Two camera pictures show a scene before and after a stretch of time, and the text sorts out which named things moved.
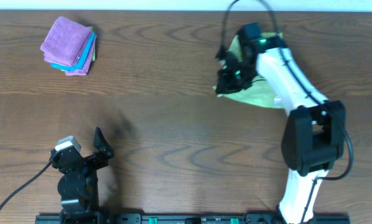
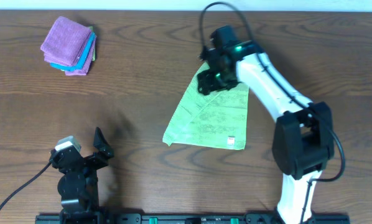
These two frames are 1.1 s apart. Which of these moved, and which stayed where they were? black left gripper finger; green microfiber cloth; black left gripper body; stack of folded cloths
Moved: green microfiber cloth
Stayed: black left gripper finger; stack of folded cloths; black left gripper body
